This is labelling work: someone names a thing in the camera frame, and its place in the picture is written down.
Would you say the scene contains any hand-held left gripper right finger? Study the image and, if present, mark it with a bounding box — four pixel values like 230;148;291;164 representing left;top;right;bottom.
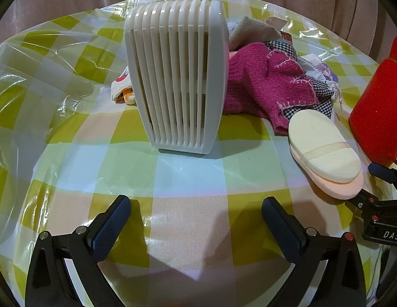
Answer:
262;196;367;307

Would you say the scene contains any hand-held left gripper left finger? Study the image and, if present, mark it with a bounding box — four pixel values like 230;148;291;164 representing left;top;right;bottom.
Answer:
26;194;132;307

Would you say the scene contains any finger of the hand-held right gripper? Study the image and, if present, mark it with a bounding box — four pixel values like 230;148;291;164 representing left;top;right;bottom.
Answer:
344;188;397;223
368;162;397;184

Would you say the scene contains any cream and pink bath sponge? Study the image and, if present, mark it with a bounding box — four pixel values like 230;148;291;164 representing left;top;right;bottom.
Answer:
287;110;365;199

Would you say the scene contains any purple patterned cloth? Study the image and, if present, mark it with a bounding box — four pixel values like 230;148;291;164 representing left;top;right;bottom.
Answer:
314;64;339;84

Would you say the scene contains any white slatted plastic basket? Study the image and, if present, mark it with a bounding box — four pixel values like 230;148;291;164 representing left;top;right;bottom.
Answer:
123;0;230;157

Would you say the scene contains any red plastic thermos jug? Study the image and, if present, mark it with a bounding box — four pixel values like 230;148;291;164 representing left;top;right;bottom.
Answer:
348;35;397;167

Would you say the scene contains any green checked plastic tablecloth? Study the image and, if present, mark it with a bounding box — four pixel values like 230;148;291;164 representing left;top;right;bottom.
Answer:
0;0;397;307

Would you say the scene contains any orange white plush toy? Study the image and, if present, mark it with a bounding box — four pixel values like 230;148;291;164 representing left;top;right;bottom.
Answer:
116;91;137;106

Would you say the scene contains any magenta knitted garment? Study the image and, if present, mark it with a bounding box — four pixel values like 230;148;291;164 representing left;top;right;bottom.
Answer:
222;42;321;135

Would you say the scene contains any brown patterned pouch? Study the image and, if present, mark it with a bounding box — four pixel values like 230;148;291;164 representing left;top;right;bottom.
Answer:
279;30;294;47

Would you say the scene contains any white red printed packet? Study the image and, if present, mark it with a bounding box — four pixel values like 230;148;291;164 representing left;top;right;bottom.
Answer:
266;16;289;30

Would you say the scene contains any grey cloth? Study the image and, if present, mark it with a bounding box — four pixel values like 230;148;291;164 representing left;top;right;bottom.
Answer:
229;16;280;50

